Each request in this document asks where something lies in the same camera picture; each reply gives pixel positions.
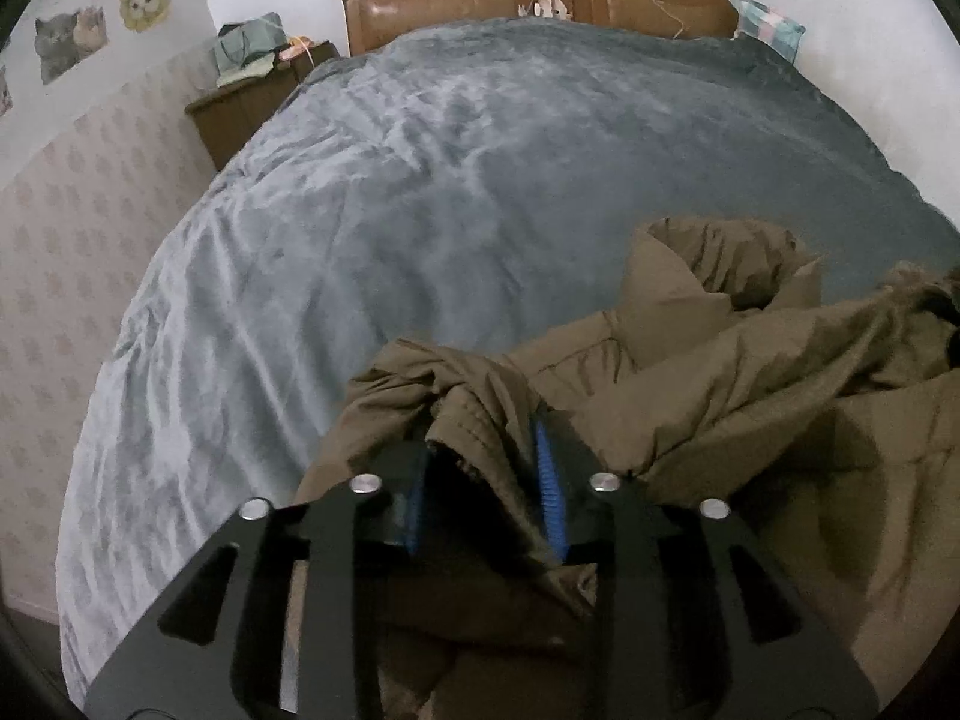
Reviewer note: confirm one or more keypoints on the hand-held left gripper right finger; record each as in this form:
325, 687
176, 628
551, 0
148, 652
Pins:
547, 491

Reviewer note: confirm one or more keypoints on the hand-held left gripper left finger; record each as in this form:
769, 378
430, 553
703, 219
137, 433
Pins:
412, 517

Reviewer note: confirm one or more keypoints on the olive brown puffer jacket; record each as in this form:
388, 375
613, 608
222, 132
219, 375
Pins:
712, 405

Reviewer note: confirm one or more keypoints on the pile of green clothes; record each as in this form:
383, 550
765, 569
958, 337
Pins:
244, 49

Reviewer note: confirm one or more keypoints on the grey plush bed blanket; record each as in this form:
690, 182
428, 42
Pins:
375, 225

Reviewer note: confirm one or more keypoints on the brown wooden nightstand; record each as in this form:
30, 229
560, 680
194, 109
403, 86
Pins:
240, 116

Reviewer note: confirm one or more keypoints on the pastel checked pillow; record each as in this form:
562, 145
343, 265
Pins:
769, 26

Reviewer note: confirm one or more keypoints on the yellow lion face sticker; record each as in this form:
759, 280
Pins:
142, 4

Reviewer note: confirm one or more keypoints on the grey cats wall sticker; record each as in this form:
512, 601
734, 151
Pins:
71, 41

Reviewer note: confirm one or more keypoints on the tabby kitten wall sticker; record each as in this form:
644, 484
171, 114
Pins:
4, 90

